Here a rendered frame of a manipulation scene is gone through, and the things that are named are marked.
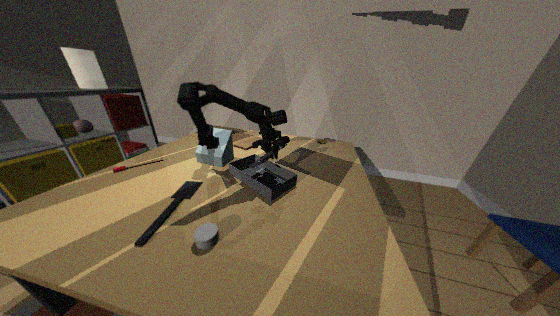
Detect black spatula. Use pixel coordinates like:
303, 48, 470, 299
134, 181, 203, 246

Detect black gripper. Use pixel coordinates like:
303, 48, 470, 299
252, 126, 290, 159

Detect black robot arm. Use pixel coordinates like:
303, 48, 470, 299
177, 81, 287, 149

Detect grey cylinder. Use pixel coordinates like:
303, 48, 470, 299
194, 222, 219, 250

